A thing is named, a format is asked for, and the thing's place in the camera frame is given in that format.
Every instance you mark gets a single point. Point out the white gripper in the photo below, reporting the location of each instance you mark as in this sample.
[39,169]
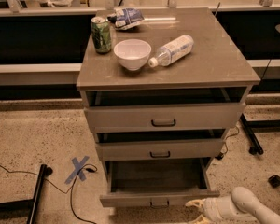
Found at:
[212,208]

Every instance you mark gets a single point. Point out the grey bottom drawer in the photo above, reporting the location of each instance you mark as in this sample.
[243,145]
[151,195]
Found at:
[157,183]

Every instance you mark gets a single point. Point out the grey drawer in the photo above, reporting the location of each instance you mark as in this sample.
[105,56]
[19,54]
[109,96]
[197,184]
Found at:
[157,183]
[148,118]
[136,151]

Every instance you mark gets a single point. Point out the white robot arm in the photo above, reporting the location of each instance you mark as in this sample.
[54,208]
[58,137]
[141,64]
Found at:
[241,204]

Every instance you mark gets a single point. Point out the grey middle drawer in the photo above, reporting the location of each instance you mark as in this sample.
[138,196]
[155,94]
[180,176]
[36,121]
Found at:
[136,151]

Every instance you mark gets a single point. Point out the grey top drawer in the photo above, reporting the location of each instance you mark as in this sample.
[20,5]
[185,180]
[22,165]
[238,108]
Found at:
[148,118]

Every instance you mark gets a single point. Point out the grey drawer cabinet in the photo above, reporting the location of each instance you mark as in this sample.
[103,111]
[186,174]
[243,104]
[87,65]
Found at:
[215,72]

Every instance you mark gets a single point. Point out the black caster foot right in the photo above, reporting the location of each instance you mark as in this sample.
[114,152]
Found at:
[274,181]

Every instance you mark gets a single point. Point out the black stand leg right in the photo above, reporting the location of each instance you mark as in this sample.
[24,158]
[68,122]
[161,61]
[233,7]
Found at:
[258,126]

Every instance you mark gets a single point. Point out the black stand leg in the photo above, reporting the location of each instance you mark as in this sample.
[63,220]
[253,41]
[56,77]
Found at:
[258,126]
[27,208]

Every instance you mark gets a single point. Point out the blue tape cross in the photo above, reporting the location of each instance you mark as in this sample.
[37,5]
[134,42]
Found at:
[77,166]

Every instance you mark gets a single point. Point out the clear plastic water bottle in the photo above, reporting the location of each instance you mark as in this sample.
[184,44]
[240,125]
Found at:
[172,51]

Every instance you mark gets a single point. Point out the white bowl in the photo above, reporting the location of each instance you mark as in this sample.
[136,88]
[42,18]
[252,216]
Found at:
[132,54]

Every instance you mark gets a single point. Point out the black stand leg left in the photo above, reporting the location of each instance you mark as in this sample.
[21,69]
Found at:
[27,208]

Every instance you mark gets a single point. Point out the blue white chip bag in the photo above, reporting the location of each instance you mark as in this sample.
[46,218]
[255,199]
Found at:
[125,18]

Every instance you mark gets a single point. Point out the green soda can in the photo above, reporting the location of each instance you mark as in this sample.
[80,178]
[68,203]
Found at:
[100,31]

